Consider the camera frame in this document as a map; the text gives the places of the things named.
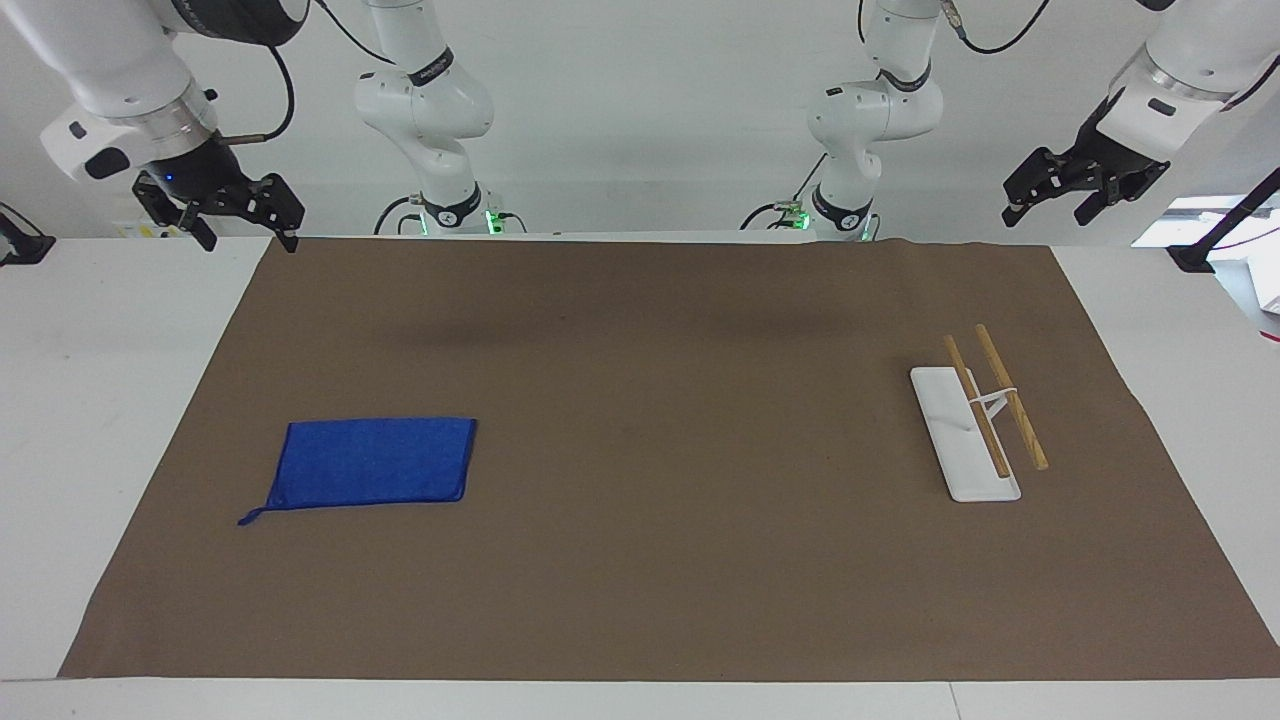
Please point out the white rack with wooden bars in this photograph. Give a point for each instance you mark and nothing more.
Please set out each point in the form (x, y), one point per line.
(965, 440)

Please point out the blue towel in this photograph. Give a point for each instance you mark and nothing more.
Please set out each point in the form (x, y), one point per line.
(375, 462)

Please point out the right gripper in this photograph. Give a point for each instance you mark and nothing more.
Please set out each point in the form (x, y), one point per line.
(198, 165)

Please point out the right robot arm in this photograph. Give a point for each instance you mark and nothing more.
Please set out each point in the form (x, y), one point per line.
(120, 70)

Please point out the black stand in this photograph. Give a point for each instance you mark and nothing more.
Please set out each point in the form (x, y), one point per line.
(1235, 218)
(22, 245)

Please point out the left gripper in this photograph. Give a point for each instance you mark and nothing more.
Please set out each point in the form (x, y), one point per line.
(1118, 145)

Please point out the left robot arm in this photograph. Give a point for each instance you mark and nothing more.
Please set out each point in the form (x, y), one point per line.
(875, 110)

